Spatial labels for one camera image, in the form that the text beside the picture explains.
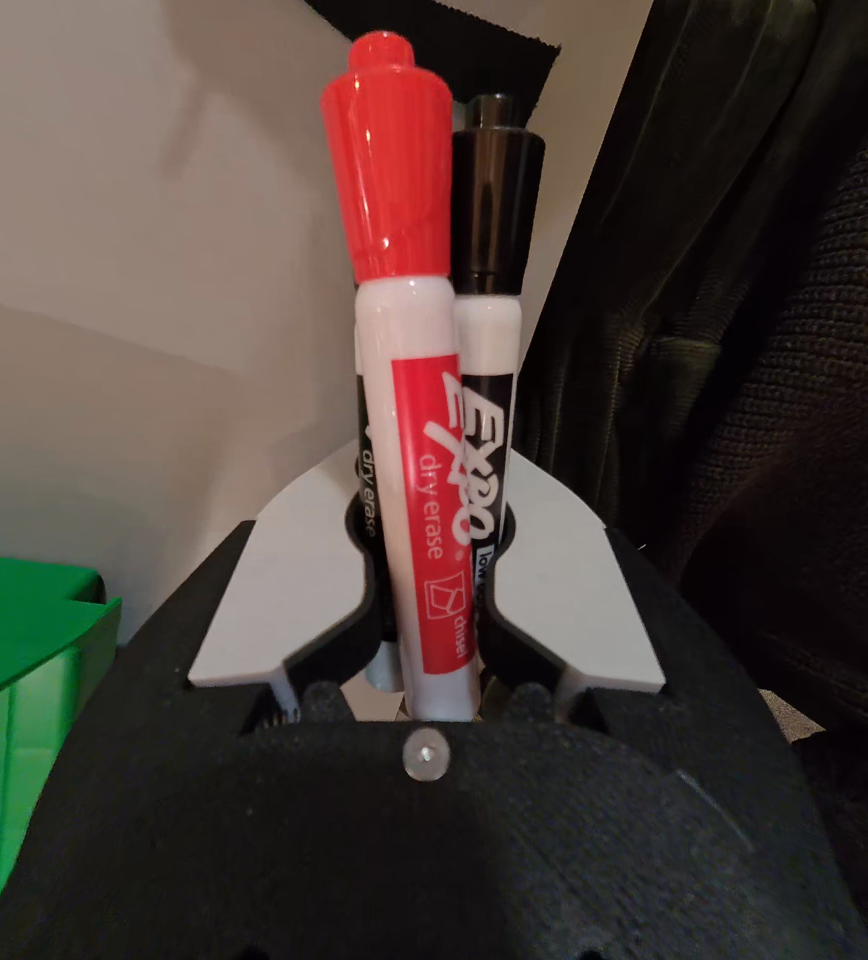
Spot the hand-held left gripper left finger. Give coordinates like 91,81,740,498
188,450,405,706

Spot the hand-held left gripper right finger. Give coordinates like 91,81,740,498
479,450,667,723

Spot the black dry erase marker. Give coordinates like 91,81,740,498
355,285,406,690
449,93,547,579

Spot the green plastic bin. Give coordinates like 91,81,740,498
0,551,123,946

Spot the red dry erase marker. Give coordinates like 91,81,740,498
320,30,483,723

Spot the black velcro strap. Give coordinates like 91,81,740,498
302,0,564,125

